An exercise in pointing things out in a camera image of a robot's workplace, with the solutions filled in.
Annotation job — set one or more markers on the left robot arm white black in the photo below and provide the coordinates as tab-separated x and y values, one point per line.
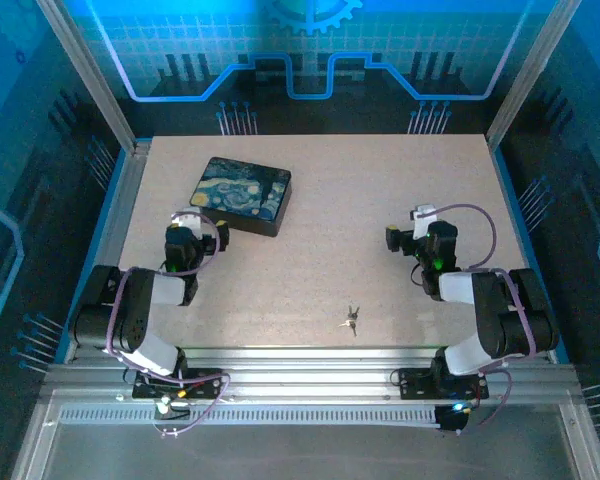
135	300

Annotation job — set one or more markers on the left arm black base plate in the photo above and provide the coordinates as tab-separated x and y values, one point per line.
200	385

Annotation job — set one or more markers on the aluminium side rail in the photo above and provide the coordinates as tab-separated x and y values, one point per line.
115	225

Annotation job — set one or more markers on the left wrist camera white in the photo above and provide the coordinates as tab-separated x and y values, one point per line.
189	221

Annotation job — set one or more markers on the aluminium frame post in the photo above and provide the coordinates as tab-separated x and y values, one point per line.
530	75
90	75

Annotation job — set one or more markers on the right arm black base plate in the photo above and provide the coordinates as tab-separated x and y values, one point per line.
415	382

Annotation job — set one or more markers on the black controller box with light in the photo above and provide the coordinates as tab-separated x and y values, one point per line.
452	417

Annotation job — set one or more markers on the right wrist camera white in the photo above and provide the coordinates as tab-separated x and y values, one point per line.
423	219

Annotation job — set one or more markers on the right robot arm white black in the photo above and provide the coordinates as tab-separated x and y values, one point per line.
500	310

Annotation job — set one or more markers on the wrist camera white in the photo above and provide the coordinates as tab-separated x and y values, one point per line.
189	221
423	219

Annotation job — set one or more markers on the black box with painted lid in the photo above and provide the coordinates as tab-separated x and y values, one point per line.
242	192

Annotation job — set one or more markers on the aluminium front rail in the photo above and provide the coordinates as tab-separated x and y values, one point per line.
305	370

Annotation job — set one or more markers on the silver key bunch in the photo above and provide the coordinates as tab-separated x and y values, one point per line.
351	320

